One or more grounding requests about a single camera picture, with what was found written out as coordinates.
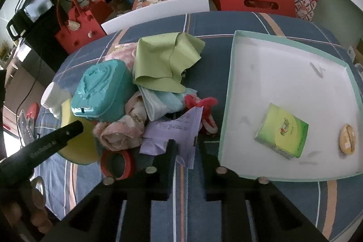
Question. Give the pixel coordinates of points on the black cabinet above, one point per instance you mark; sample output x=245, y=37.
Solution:
x=42, y=43

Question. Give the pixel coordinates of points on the teal wet wipes pack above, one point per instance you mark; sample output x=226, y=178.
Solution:
x=105, y=89

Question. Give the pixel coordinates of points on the white board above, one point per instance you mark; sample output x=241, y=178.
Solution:
x=158, y=12

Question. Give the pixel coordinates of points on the red handbag with studs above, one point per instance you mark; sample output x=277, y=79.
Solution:
x=76, y=38

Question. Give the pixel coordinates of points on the yellow sponge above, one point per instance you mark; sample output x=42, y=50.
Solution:
x=82, y=151

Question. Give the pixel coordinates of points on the round wooden disc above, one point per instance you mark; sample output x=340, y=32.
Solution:
x=347, y=138

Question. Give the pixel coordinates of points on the lavender paper slip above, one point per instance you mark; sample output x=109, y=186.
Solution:
x=170, y=128

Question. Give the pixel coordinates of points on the white plastic bottle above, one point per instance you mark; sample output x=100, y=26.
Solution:
x=52, y=96

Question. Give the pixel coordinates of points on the red pink scrunchie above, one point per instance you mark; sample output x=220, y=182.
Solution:
x=208, y=103

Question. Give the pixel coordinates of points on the white tray with teal rim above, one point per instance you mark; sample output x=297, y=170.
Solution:
x=283, y=74

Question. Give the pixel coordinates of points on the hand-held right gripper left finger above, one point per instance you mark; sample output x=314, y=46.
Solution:
x=169, y=157

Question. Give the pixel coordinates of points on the red grey appliance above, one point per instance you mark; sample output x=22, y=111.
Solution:
x=31, y=113

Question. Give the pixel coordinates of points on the light green cloth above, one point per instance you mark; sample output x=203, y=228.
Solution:
x=158, y=60

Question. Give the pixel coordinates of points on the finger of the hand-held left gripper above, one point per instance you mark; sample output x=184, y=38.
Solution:
x=71, y=130

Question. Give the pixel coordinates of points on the person's left hand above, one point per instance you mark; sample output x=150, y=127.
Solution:
x=38, y=202

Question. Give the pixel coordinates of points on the blue face mask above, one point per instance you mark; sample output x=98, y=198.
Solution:
x=161, y=104

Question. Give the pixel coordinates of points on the red open tote bag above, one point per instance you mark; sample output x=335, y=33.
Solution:
x=102, y=8

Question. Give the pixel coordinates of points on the red tape roll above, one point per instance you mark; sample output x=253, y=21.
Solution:
x=129, y=167

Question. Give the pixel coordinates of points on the green tissue pack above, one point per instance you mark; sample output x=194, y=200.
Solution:
x=280, y=128

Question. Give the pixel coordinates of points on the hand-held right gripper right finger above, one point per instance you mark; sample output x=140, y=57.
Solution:
x=208, y=174

